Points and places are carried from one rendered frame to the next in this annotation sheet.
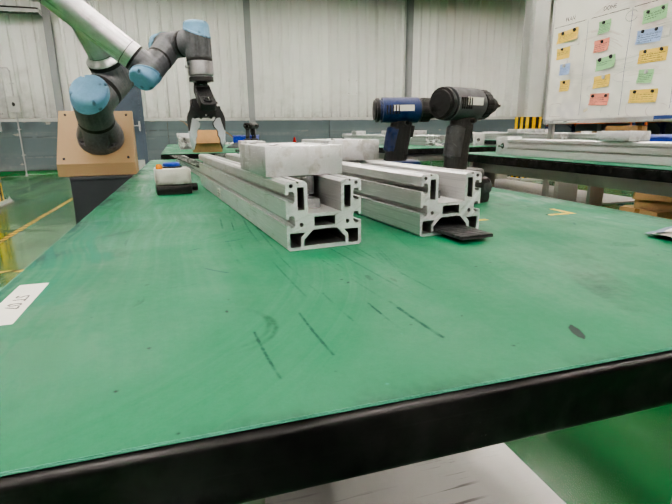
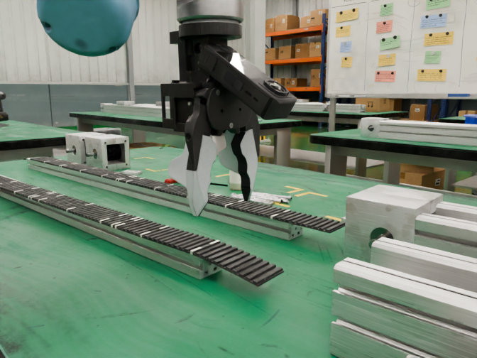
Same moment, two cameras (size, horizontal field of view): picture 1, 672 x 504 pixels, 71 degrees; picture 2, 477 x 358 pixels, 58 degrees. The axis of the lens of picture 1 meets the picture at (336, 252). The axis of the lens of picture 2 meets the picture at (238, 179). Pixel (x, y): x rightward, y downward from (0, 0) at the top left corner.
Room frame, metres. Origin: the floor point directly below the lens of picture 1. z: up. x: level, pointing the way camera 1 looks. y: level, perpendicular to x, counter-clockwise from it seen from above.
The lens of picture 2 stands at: (1.03, 0.59, 1.01)
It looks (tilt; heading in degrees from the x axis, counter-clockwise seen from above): 12 degrees down; 334
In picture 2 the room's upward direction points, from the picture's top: straight up
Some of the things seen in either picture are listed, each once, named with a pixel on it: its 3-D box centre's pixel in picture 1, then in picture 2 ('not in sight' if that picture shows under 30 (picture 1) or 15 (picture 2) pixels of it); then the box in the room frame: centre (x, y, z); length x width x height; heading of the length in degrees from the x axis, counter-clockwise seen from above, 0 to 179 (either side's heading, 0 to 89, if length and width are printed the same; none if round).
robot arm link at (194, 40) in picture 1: (196, 41); not in sight; (1.50, 0.40, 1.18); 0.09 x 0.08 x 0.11; 68
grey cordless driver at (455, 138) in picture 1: (469, 146); not in sight; (0.96, -0.27, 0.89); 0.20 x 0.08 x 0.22; 130
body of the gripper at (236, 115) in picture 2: (202, 98); (207, 81); (1.51, 0.40, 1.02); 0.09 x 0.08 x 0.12; 22
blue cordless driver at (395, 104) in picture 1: (412, 143); not in sight; (1.21, -0.19, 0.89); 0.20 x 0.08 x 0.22; 95
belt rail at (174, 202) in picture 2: not in sight; (123, 185); (2.02, 0.41, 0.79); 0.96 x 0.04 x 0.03; 23
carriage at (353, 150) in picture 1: (338, 155); not in sight; (1.03, -0.01, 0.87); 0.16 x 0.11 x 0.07; 23
